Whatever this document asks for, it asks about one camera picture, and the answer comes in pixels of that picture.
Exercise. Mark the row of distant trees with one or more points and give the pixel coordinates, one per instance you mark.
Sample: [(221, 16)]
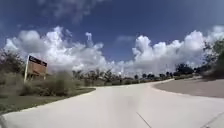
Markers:
[(140, 77)]

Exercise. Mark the pale concrete path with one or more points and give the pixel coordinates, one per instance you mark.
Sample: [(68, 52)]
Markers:
[(113, 106)]

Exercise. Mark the dry bushes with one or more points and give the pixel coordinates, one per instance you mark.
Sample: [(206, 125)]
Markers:
[(50, 86)]

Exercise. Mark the grey asphalt road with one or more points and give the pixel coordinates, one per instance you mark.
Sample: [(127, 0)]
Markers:
[(196, 87)]

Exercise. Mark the grass verge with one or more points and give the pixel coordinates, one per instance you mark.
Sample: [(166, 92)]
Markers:
[(23, 100)]

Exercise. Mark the bare scrubby tree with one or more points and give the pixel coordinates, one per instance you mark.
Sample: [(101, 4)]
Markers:
[(10, 62)]

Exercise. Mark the dark green tree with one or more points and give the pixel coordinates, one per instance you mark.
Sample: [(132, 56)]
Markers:
[(216, 60)]

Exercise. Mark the brown signboard on white post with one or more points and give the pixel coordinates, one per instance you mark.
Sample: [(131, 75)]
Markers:
[(36, 66)]

